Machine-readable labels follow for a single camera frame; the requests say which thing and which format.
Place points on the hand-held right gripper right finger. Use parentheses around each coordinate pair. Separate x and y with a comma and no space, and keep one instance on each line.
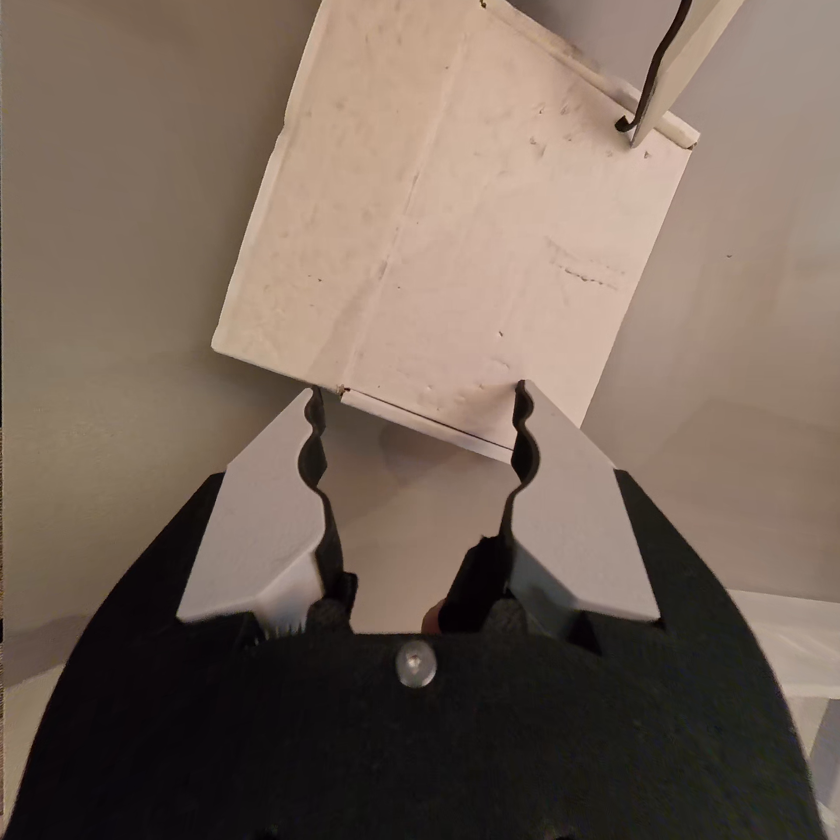
(584,538)

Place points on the white cardboard box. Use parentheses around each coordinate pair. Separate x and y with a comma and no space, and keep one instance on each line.
(446,229)

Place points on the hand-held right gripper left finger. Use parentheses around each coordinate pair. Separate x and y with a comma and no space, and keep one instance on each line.
(256,538)

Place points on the person's right hand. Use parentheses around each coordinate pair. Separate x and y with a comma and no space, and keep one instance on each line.
(433,618)

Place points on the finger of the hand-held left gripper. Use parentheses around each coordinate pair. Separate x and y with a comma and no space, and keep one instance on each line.
(682,59)

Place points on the clear plastic bin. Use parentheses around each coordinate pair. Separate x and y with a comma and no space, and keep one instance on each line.
(787,643)

